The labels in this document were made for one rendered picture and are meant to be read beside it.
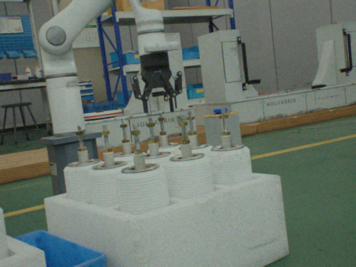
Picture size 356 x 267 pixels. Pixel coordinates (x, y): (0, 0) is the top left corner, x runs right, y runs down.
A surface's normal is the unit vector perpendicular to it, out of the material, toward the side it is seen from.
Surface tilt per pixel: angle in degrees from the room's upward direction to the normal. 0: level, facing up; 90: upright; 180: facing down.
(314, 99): 90
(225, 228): 90
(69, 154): 90
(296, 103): 90
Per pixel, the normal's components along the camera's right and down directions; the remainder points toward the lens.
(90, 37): 0.50, 0.01
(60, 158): -0.28, 0.11
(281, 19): -0.86, 0.15
